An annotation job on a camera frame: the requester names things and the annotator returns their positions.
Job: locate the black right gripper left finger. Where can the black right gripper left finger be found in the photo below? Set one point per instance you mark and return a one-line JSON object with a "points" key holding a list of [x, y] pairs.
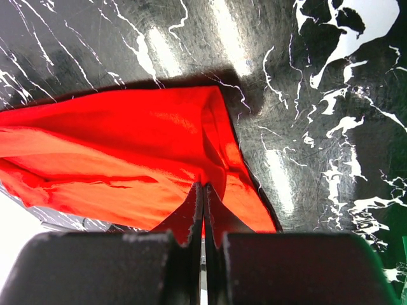
{"points": [[182, 269]]}

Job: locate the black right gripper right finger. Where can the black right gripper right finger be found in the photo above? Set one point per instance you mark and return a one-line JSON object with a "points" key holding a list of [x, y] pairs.
{"points": [[219, 221]]}

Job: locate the red t shirt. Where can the red t shirt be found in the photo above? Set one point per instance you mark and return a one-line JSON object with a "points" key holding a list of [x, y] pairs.
{"points": [[128, 157]]}

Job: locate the black marbled table mat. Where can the black marbled table mat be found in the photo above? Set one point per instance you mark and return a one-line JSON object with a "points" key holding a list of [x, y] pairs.
{"points": [[316, 90]]}

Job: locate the green plastic tray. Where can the green plastic tray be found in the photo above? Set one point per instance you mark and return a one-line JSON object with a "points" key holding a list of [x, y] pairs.
{"points": [[394, 257]]}

